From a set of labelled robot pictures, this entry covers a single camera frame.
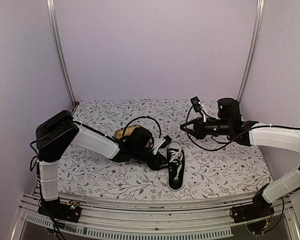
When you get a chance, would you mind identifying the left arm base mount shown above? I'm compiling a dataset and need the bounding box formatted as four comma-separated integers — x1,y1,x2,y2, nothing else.
38,199,82,223

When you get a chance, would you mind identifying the black camera cable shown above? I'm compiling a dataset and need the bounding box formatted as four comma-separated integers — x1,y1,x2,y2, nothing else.
185,104,255,152
123,115,162,141

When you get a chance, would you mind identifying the right black camera cable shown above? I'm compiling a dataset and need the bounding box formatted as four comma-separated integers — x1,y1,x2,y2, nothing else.
185,104,255,152

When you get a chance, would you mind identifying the floral patterned table mat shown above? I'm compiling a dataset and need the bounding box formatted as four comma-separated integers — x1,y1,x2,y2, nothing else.
57,99,272,201

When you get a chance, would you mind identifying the left black camera cable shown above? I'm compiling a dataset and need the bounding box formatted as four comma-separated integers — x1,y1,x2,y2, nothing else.
123,115,162,141

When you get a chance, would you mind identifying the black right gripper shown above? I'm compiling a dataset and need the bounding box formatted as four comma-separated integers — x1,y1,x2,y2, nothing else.
180,116,232,140

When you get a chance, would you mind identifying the aluminium frame post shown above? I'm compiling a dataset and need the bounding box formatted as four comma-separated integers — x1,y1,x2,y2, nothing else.
237,0,264,104
46,0,76,107

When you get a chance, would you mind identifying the right aluminium frame post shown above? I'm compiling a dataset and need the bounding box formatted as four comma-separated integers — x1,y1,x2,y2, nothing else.
237,0,264,104

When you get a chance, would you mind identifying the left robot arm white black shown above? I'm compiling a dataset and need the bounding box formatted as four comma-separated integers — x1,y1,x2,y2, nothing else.
32,110,171,217

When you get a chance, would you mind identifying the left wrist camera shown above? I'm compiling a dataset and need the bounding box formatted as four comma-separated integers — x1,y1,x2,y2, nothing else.
152,135,172,155

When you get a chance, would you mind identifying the black white canvas sneaker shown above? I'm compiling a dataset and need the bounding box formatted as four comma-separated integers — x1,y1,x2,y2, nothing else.
166,141,185,191

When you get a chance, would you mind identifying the left aluminium frame post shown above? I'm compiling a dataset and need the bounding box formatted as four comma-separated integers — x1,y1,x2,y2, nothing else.
46,0,76,107

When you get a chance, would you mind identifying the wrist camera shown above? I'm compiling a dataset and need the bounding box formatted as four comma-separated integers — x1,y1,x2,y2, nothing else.
190,96,207,122
152,135,172,155

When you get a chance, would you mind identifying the front aluminium rail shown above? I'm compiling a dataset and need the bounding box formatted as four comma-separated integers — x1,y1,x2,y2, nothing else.
11,193,300,240

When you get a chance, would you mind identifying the woven bamboo tray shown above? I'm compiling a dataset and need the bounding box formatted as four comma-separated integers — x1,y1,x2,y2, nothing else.
114,125,153,149

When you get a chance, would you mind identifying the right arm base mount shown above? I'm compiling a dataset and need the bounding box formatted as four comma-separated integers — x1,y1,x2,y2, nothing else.
229,201,274,223

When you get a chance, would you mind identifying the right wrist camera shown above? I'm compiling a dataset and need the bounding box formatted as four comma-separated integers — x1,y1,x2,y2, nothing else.
190,96,207,122

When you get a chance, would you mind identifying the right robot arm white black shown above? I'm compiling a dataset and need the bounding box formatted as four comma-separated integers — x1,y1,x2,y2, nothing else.
180,97,300,218

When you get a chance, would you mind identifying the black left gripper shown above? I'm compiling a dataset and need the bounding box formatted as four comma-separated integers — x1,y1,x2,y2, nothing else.
133,147,172,172

